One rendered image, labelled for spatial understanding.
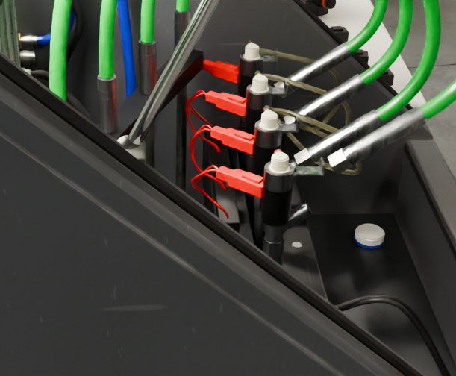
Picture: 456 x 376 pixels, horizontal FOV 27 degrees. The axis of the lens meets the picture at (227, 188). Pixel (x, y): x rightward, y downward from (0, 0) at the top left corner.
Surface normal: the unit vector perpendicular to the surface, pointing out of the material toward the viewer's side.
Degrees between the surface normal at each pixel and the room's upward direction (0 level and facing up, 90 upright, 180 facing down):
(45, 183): 90
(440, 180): 0
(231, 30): 90
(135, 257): 90
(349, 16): 0
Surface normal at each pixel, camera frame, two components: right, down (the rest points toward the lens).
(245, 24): 0.08, 0.55
